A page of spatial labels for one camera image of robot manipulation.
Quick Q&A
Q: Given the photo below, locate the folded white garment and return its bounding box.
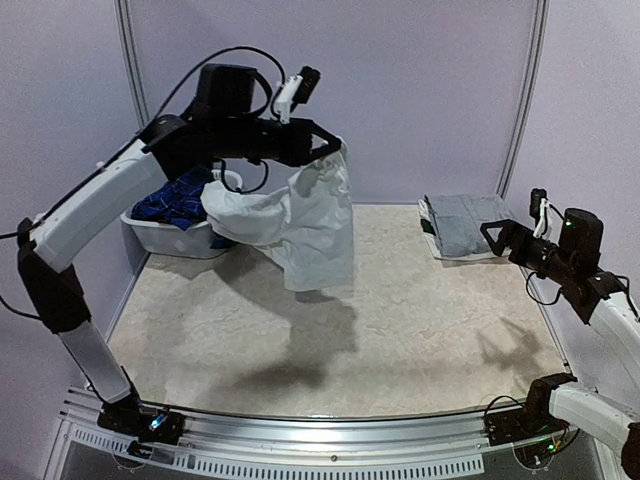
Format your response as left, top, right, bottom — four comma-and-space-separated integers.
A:
417, 197, 511, 261

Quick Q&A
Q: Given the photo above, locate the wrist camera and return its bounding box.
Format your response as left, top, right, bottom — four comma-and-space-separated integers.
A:
529, 188, 551, 239
271, 66, 321, 124

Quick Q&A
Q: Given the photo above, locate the white plastic laundry basket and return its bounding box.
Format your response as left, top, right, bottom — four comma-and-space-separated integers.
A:
119, 169, 246, 260

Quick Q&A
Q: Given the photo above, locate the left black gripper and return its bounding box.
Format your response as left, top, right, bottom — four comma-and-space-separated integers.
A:
214, 115, 343, 166

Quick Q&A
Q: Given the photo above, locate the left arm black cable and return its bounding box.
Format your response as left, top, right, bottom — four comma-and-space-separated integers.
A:
0, 46, 286, 321

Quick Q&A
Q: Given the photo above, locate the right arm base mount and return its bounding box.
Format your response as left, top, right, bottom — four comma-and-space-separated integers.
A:
483, 373, 580, 472

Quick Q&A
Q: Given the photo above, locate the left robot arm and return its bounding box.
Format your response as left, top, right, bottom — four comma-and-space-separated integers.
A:
17, 64, 341, 434

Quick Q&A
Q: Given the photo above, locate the right corner wall post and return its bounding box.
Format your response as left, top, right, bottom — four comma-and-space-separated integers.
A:
496, 0, 549, 199

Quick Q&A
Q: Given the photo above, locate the blue plaid shirt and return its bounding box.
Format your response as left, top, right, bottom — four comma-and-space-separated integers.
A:
130, 166, 236, 250

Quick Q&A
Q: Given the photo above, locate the aluminium front rail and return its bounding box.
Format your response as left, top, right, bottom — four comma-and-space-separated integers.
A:
44, 387, 626, 480

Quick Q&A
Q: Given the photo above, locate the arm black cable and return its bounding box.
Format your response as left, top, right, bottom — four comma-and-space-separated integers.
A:
524, 267, 640, 321
0, 46, 286, 321

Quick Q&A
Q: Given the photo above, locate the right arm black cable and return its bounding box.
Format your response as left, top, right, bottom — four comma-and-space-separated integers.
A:
524, 267, 640, 321

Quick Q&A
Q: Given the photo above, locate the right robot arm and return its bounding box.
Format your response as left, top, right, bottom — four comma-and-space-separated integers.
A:
480, 208, 639, 478

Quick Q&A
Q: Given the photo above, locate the corner wall post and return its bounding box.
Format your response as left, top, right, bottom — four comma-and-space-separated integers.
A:
496, 0, 549, 199
114, 0, 150, 128

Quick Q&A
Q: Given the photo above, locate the left corner wall post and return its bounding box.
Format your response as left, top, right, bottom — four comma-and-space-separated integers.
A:
114, 0, 150, 128

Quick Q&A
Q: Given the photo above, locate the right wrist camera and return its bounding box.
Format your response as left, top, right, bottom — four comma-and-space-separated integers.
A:
529, 188, 551, 239

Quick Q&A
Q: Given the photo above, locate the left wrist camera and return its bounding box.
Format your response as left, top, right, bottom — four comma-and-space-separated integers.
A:
271, 66, 321, 124

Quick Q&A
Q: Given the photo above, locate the white t-shirt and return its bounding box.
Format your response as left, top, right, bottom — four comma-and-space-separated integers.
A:
200, 144, 354, 292

